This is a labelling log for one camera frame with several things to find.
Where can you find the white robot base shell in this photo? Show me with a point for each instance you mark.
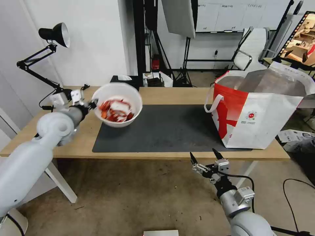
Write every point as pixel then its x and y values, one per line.
pixel 13 225

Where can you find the black tissue box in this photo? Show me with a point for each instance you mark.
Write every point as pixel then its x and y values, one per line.
pixel 124 80

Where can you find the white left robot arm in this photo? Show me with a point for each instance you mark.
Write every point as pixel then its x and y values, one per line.
pixel 24 167

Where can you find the red black device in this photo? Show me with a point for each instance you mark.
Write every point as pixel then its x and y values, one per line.
pixel 155 63

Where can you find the white whiteboard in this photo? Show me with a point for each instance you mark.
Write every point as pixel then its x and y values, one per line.
pixel 228 14

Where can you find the white red takeout bag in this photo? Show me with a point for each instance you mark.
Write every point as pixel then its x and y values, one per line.
pixel 256 115

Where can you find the white printed cardboard box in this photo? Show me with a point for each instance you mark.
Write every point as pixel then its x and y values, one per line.
pixel 296 137

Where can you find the white plastic bag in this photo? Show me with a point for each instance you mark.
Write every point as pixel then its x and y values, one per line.
pixel 165 79

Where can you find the black light stand tripod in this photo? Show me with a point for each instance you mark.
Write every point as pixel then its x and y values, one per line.
pixel 184 66

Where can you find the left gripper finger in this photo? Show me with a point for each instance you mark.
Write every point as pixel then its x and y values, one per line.
pixel 94 109
pixel 95 101

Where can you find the red food scraps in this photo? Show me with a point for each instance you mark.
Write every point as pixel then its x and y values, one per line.
pixel 113 111

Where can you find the white softbox light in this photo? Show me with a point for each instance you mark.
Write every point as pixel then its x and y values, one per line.
pixel 178 17

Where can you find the white office chair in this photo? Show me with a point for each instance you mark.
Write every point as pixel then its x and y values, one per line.
pixel 251 46

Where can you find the white table leg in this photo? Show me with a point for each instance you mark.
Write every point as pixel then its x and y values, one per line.
pixel 246 174
pixel 61 182

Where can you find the black desk lamp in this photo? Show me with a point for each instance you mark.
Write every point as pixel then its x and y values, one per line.
pixel 55 32

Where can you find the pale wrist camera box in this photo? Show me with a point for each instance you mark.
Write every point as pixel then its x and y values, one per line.
pixel 76 96
pixel 222 166

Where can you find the white round takeout bowl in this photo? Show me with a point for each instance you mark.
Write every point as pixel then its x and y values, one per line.
pixel 123 94

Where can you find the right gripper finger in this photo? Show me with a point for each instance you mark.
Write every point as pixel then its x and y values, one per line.
pixel 197 165
pixel 217 156

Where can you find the black desk mat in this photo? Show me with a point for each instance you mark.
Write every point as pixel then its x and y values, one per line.
pixel 167 130

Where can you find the black upright stand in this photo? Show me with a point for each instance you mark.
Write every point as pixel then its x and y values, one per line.
pixel 141 37

